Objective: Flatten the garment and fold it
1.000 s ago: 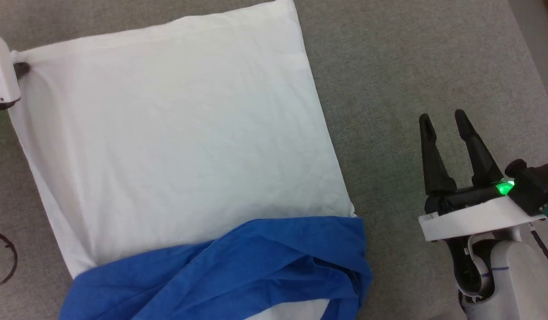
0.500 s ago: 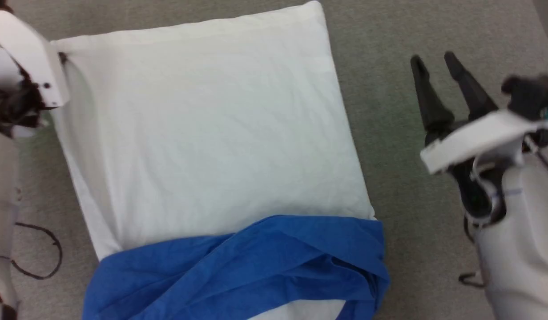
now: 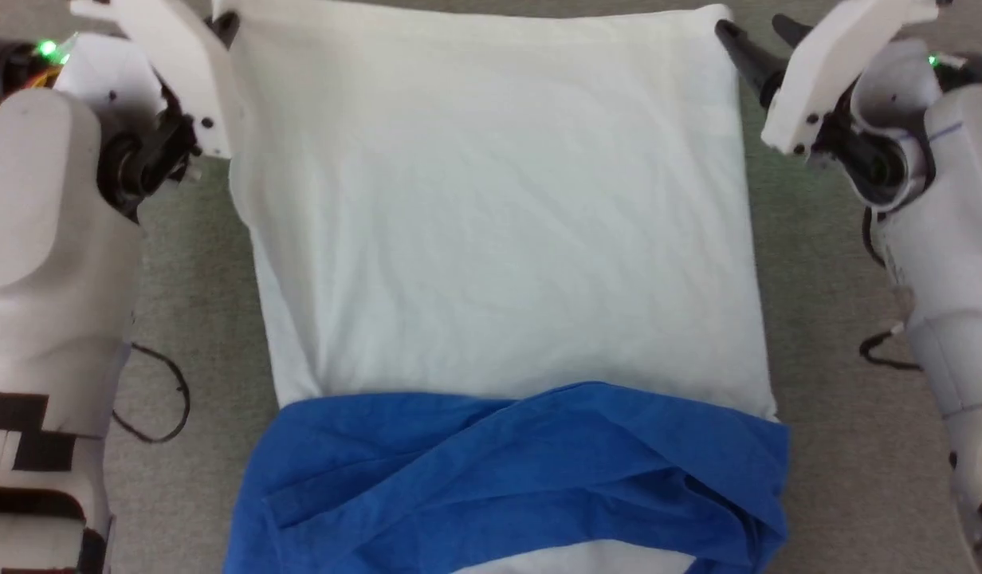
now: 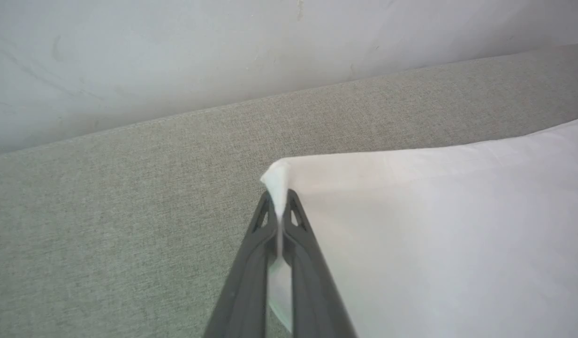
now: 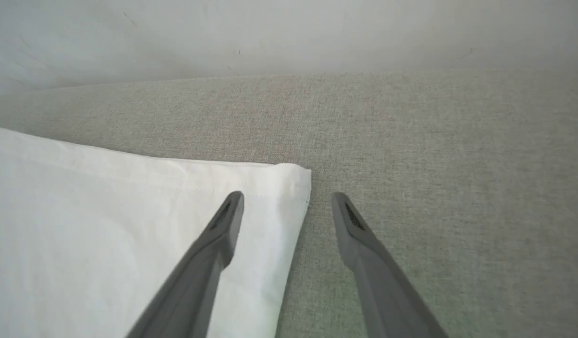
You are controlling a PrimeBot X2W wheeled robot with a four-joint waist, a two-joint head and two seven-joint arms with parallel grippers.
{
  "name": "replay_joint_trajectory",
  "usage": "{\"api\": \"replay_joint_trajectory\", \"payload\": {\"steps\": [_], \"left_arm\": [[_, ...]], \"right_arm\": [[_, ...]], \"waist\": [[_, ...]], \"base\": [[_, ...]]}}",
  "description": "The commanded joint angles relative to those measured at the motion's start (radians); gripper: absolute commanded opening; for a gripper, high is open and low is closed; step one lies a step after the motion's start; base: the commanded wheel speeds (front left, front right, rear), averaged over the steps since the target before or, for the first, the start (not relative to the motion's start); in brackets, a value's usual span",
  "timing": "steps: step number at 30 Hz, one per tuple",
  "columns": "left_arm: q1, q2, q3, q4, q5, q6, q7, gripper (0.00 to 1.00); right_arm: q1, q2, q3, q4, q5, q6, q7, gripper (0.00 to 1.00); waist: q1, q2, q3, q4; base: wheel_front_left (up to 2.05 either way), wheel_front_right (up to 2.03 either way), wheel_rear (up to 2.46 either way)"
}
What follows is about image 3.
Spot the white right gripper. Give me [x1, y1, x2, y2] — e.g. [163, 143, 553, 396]
[714, 0, 938, 156]

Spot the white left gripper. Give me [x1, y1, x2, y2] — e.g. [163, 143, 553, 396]
[70, 0, 241, 159]

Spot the white and blue garment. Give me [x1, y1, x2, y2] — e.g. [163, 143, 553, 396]
[222, 0, 791, 574]

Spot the grey fabric sofa cushion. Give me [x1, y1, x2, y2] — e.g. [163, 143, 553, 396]
[0, 0, 982, 574]

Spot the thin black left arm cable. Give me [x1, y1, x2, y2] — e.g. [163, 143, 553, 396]
[112, 343, 191, 444]

